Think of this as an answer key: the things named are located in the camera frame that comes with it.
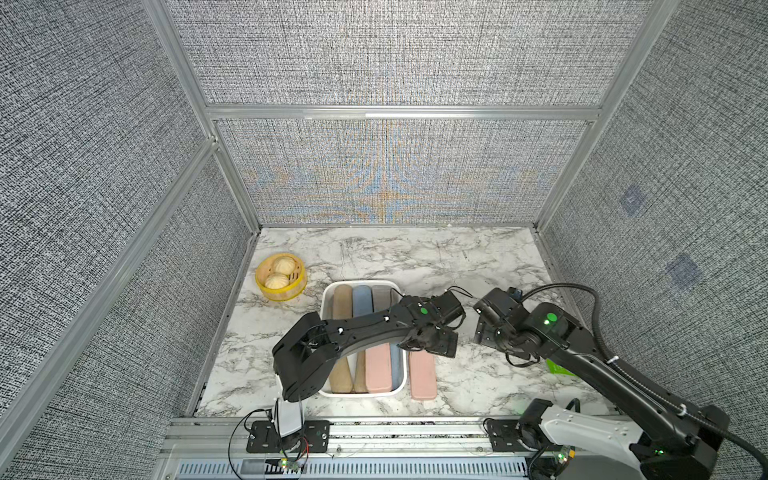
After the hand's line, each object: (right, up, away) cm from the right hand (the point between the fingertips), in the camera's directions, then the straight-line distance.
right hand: (490, 331), depth 73 cm
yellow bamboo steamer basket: (-55, +11, +26) cm, 62 cm away
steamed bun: (-61, +10, +24) cm, 66 cm away
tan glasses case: (-38, -14, +7) cm, 41 cm away
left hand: (-9, -6, +6) cm, 13 cm away
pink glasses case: (-28, -11, +5) cm, 30 cm away
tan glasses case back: (-32, -14, +4) cm, 35 cm away
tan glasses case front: (-38, +4, +17) cm, 42 cm away
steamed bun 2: (-59, +15, +27) cm, 67 cm away
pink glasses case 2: (-15, -14, +7) cm, 22 cm away
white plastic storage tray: (-43, +2, +15) cm, 46 cm away
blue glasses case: (-33, +5, +17) cm, 37 cm away
